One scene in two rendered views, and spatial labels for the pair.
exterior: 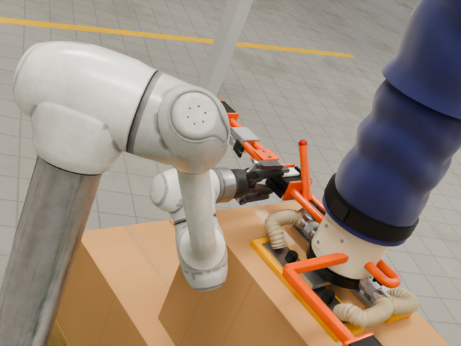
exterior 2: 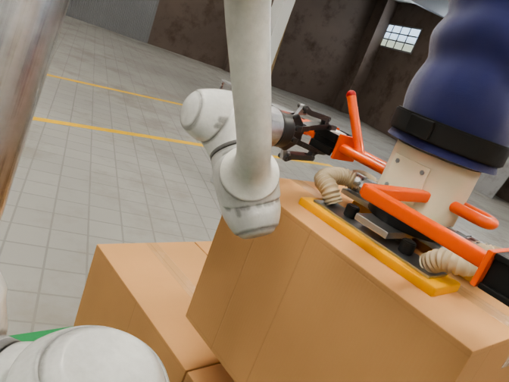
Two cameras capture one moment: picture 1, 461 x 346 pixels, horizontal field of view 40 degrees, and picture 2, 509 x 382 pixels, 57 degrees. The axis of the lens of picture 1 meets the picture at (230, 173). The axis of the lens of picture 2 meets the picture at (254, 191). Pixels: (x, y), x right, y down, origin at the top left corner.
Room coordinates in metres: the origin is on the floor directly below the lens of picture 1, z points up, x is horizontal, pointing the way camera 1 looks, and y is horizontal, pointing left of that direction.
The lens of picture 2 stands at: (0.39, -0.05, 1.34)
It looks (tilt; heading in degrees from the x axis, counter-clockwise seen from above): 17 degrees down; 2
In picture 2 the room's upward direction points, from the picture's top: 21 degrees clockwise
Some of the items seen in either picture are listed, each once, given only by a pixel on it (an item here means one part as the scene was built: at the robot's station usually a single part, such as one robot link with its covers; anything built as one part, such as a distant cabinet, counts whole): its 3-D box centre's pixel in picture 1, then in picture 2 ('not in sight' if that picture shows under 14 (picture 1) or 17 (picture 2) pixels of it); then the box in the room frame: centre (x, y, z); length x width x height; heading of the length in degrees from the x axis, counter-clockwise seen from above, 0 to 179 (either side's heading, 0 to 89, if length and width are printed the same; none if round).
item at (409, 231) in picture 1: (370, 204); (448, 135); (1.34, -0.33, 1.30); 0.23 x 0.23 x 0.04
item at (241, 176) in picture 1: (241, 182); (285, 130); (1.40, -0.03, 1.18); 0.09 x 0.07 x 0.08; 138
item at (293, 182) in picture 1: (288, 181); (335, 142); (1.51, -0.15, 1.18); 0.10 x 0.08 x 0.06; 137
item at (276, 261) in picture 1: (306, 279); (375, 233); (1.27, -0.27, 1.08); 0.34 x 0.10 x 0.05; 47
